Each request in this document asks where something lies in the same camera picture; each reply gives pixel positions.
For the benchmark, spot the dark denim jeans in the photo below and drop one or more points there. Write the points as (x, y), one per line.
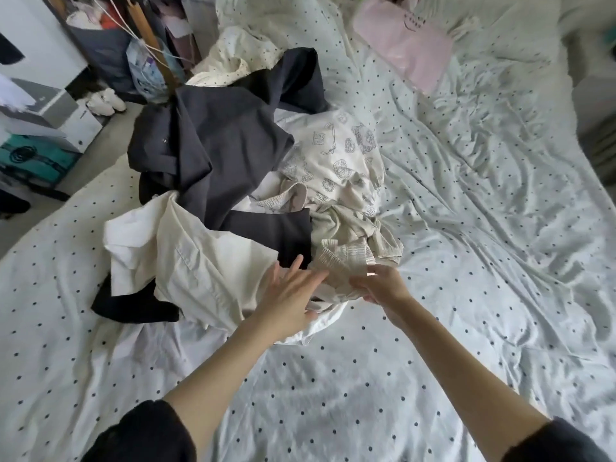
(130, 305)

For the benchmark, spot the person's left forearm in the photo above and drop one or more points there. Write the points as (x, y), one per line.
(226, 375)

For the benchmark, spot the white pillow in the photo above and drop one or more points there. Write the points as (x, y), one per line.
(491, 24)

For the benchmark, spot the dark side table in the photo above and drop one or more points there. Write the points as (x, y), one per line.
(154, 33)

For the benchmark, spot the cream patterned pyjama top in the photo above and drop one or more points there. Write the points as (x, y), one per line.
(337, 158)

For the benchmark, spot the person's black right sleeve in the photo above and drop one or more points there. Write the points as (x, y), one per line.
(558, 443)

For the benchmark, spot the green object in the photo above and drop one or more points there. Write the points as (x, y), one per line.
(34, 158)

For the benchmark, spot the person's right hand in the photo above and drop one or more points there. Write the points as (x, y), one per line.
(385, 288)

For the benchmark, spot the white shoe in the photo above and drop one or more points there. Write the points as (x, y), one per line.
(113, 98)
(96, 106)

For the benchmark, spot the person's black sleeve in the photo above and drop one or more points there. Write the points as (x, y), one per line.
(140, 436)
(558, 443)

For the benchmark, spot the black garment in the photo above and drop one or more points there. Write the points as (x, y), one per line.
(221, 130)

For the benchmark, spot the light grey smocked garment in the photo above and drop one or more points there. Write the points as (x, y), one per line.
(236, 62)

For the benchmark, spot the white bedside cabinet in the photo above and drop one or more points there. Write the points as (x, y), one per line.
(592, 81)

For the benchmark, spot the person's left hand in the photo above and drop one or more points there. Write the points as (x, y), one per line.
(289, 303)

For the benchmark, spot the grey patterned bag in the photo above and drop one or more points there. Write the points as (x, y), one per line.
(146, 77)

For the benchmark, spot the person's black left sleeve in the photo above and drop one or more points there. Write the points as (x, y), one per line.
(140, 436)

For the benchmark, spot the white storage box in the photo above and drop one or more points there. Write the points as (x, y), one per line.
(53, 110)

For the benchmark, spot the white dotted bed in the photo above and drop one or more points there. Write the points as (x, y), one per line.
(500, 235)

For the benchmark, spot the person's right forearm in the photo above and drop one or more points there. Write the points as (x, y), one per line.
(462, 380)

